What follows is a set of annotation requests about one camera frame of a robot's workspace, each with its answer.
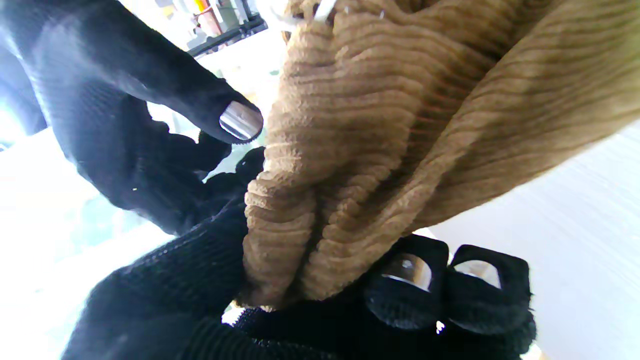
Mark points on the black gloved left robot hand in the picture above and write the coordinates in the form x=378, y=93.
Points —
x=175, y=295

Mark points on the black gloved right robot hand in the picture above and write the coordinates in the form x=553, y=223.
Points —
x=115, y=100

